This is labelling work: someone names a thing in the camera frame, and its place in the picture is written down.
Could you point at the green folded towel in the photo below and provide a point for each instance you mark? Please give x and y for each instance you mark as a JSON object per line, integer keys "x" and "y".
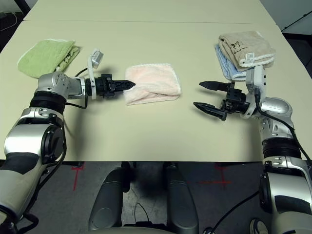
{"x": 41, "y": 58}

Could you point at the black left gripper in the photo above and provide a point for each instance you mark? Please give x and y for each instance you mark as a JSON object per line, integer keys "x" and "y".
{"x": 103, "y": 86}

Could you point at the beige robot torso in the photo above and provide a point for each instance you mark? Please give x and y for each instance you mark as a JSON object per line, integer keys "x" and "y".
{"x": 139, "y": 230}

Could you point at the grey robot leg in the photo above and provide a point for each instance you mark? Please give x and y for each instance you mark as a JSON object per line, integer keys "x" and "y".
{"x": 107, "y": 195}
{"x": 181, "y": 195}

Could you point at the beige folded towel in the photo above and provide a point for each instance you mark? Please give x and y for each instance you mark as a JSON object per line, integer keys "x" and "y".
{"x": 248, "y": 44}

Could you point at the pink terry towel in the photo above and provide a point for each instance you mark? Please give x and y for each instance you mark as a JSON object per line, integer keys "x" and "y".
{"x": 151, "y": 83}

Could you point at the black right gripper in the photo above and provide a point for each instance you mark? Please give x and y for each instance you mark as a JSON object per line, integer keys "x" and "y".
{"x": 235, "y": 98}

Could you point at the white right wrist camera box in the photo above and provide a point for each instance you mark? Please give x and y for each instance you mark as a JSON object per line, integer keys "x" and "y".
{"x": 256, "y": 83}

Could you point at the grey left robot leg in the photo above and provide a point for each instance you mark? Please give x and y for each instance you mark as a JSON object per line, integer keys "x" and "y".
{"x": 107, "y": 195}

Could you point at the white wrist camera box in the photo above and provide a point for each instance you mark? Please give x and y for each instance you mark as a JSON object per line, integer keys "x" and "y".
{"x": 93, "y": 63}
{"x": 256, "y": 83}

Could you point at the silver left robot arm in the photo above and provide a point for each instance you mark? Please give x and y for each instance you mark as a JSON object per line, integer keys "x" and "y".
{"x": 48, "y": 97}

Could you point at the grey right robot leg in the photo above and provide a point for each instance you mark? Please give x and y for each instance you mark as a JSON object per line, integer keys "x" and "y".
{"x": 181, "y": 195}

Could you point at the light blue folded towel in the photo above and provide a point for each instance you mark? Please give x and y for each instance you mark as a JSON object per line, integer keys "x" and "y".
{"x": 226, "y": 65}

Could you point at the black metal frame leg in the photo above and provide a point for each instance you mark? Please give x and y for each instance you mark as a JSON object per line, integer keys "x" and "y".
{"x": 25, "y": 6}

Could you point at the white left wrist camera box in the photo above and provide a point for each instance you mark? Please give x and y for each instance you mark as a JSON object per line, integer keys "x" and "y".
{"x": 93, "y": 63}

